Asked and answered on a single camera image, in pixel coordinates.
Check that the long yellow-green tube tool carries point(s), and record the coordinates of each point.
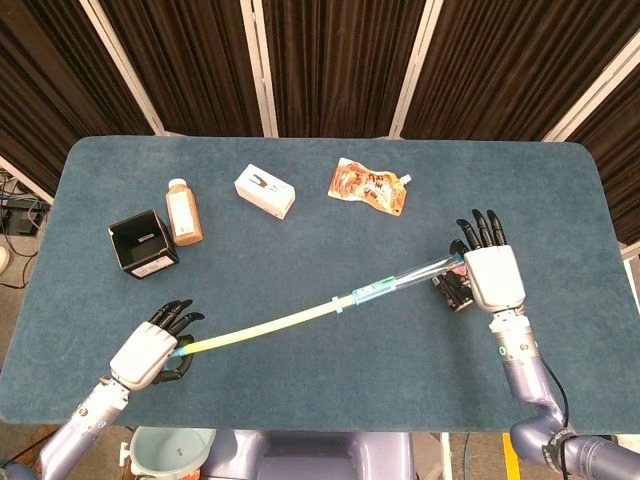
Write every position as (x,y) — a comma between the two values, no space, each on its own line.
(260,327)

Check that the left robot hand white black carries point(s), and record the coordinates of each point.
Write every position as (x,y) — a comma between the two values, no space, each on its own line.
(142,355)

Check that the orange spout pouch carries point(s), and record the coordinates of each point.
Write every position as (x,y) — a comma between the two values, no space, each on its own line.
(365,187)

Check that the pale blue plastic basin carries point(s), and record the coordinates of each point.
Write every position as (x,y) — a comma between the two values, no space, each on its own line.
(170,450)

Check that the white rectangular carton box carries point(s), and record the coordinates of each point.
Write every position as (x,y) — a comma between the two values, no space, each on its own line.
(262,192)

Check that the white table leg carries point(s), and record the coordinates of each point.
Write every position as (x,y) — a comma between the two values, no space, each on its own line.
(446,455)

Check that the black open square box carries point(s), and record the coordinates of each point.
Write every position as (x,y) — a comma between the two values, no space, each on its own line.
(150,265)

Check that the black power brick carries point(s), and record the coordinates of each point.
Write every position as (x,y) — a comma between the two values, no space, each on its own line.
(20,222)

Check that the brown drink bottle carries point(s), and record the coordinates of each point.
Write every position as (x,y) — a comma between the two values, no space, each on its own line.
(184,215)

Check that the blue felt table mat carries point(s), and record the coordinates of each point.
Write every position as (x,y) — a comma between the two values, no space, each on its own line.
(320,240)

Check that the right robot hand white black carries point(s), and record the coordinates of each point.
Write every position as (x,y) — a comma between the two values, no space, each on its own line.
(495,275)

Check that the brown fabric partition panel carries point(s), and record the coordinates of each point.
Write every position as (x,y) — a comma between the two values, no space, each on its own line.
(190,65)
(500,65)
(50,75)
(620,150)
(340,65)

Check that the small black packet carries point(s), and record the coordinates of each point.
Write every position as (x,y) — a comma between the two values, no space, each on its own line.
(454,295)

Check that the purple robot torso base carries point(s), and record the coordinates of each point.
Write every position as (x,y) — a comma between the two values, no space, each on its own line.
(310,455)

